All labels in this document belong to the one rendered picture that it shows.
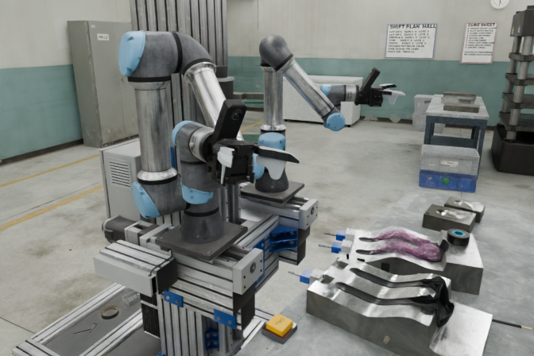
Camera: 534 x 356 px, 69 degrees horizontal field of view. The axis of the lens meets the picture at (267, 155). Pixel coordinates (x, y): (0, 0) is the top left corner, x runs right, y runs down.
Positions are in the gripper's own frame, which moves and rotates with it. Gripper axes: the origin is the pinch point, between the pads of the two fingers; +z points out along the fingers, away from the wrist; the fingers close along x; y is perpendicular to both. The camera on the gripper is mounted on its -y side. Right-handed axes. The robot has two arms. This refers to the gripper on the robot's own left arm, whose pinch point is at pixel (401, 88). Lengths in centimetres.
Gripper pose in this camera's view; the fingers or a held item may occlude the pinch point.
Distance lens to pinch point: 183.7
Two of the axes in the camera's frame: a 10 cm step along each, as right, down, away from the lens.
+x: -0.5, 4.1, -9.1
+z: 10.0, 0.2, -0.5
